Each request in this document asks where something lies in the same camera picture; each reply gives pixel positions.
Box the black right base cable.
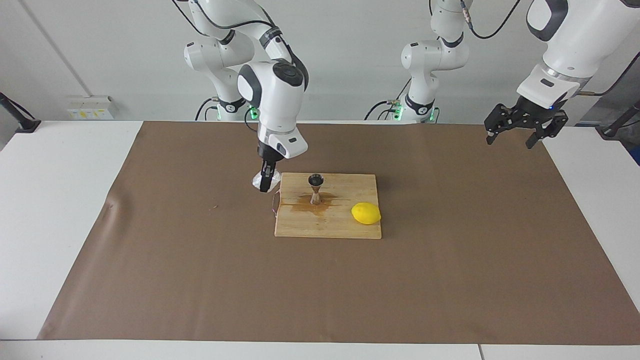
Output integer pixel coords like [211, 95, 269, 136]
[195, 97, 221, 122]

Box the black left base cable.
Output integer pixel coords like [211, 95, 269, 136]
[364, 75, 410, 121]

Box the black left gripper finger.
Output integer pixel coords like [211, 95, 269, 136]
[483, 103, 521, 146]
[525, 112, 570, 150]

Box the black base cable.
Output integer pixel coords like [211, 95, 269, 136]
[195, 97, 221, 122]
[364, 75, 410, 121]

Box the steel double jigger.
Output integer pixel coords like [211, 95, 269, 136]
[307, 173, 325, 206]

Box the yellow lemon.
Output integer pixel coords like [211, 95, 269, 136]
[351, 202, 382, 225]

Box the wooden cutting board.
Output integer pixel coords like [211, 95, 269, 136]
[271, 172, 383, 240]

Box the white wall socket box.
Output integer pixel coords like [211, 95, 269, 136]
[66, 96, 116, 121]

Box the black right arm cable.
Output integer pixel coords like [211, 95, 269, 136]
[172, 0, 282, 134]

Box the clear textured cup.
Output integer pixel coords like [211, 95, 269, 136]
[251, 170, 282, 194]

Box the black stand leg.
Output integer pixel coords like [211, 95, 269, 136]
[600, 100, 640, 139]
[0, 91, 42, 133]

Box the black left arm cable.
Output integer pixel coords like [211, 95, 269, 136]
[460, 0, 640, 97]

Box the brown paper table mat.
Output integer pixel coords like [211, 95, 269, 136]
[37, 121, 640, 346]

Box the dark grey panel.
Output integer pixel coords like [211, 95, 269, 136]
[575, 47, 640, 166]

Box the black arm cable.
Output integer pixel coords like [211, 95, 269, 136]
[460, 0, 640, 97]
[172, 0, 282, 134]

